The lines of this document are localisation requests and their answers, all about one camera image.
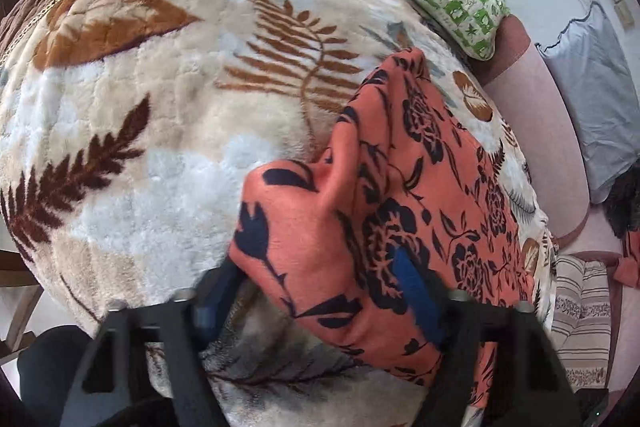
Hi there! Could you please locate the leaf print plush blanket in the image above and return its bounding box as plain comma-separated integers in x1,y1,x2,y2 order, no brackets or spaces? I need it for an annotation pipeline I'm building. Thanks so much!
0,0,558,427

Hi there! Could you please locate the grey pillow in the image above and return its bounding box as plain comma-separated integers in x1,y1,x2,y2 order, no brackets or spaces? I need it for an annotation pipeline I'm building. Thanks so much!
537,1,640,202

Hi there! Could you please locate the rust red cloth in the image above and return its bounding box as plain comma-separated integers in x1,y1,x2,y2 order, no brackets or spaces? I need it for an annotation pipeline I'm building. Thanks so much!
612,234,640,289

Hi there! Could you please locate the striped beige cushion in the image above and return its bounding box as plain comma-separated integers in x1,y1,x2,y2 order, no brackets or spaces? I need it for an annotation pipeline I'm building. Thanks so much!
550,254,614,393

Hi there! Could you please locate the orange floral blouse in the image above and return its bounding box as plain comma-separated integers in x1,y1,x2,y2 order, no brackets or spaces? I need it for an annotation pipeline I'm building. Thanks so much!
227,48,538,408

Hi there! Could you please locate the pink upholstered bolster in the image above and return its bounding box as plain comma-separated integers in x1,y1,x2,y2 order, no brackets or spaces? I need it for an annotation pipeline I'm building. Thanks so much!
482,14,591,251

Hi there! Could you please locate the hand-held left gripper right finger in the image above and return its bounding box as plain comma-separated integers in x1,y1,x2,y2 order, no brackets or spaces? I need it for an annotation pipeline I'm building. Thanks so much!
394,248,584,427

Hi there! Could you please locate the dark furry cloth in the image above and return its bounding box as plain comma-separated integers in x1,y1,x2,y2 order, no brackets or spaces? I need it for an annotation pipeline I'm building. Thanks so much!
604,167,640,240

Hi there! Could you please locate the wooden stool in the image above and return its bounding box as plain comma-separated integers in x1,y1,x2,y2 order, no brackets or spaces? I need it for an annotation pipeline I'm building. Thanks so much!
0,249,47,358

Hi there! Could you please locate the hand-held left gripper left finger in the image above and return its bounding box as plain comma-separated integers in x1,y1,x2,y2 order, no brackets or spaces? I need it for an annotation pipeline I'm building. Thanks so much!
60,256,247,427

